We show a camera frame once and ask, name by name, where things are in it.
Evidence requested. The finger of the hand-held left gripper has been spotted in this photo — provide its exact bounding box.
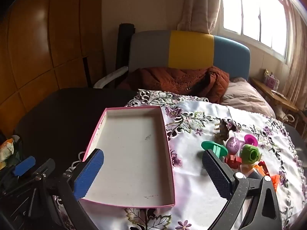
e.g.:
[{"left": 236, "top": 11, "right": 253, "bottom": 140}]
[
  {"left": 36, "top": 159, "right": 56, "bottom": 176},
  {"left": 12, "top": 156, "right": 36, "bottom": 177}
]

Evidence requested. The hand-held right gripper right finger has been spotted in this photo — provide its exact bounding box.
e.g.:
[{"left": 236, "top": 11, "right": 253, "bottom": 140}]
[{"left": 203, "top": 149, "right": 282, "bottom": 230}]

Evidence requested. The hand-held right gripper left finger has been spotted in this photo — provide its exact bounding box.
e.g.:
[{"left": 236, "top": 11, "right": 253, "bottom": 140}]
[{"left": 24, "top": 149, "right": 105, "bottom": 230}]

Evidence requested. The red plastic block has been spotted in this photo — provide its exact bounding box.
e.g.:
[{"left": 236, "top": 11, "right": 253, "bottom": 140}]
[{"left": 224, "top": 154, "right": 243, "bottom": 169}]

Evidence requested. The green plastic spool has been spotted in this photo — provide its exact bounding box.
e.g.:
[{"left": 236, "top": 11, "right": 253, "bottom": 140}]
[{"left": 201, "top": 141, "right": 228, "bottom": 160}]

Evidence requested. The purple patterned egg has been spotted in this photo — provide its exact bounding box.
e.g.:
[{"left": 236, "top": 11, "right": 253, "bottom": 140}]
[{"left": 225, "top": 136, "right": 245, "bottom": 155}]

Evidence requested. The green plug-in device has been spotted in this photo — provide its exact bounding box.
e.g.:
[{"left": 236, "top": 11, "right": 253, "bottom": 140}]
[{"left": 240, "top": 144, "right": 262, "bottom": 165}]

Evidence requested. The brown scalp massager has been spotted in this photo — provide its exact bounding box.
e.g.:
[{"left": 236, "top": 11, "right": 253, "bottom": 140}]
[{"left": 215, "top": 121, "right": 231, "bottom": 140}]

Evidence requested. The magenta flanged cup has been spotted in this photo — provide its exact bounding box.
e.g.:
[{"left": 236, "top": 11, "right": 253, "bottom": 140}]
[{"left": 244, "top": 135, "right": 259, "bottom": 147}]

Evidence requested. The pink cardboard box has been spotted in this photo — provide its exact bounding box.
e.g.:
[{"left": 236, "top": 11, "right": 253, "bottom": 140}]
[{"left": 82, "top": 105, "right": 176, "bottom": 208}]

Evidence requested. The small orange plastic piece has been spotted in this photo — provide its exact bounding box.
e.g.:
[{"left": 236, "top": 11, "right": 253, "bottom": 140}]
[{"left": 271, "top": 174, "right": 281, "bottom": 192}]

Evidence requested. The colourful printed bag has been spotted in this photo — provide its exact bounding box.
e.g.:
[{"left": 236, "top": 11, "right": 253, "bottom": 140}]
[{"left": 0, "top": 138, "right": 15, "bottom": 164}]

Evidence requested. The floral embroidered white tablecloth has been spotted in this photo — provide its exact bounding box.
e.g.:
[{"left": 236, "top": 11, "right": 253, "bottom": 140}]
[{"left": 54, "top": 89, "right": 306, "bottom": 230}]

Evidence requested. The pale pink duvet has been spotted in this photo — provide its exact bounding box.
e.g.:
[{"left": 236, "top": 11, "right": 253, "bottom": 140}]
[{"left": 221, "top": 77, "right": 276, "bottom": 119}]

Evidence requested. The wooden side table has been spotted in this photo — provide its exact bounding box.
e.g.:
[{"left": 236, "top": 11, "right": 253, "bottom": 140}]
[{"left": 249, "top": 77, "right": 300, "bottom": 130}]

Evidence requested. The brown quilted jacket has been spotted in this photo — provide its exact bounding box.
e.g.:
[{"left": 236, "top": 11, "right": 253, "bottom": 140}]
[{"left": 116, "top": 66, "right": 230, "bottom": 103}]

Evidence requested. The pink toy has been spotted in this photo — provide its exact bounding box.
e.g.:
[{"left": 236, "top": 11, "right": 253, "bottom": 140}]
[{"left": 263, "top": 69, "right": 280, "bottom": 88}]

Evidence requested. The wooden wardrobe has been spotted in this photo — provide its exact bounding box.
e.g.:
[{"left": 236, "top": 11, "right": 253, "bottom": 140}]
[{"left": 0, "top": 0, "right": 107, "bottom": 137}]

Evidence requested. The grey yellow blue headboard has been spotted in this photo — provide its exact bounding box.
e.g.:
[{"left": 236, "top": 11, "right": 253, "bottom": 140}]
[{"left": 128, "top": 30, "right": 250, "bottom": 81}]

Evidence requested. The beige curtain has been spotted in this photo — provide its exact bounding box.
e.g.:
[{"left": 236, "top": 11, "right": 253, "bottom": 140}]
[
  {"left": 285, "top": 0, "right": 307, "bottom": 101},
  {"left": 177, "top": 0, "right": 222, "bottom": 34}
]

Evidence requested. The window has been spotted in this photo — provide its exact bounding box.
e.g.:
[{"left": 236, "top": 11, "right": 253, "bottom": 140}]
[{"left": 221, "top": 0, "right": 292, "bottom": 64}]

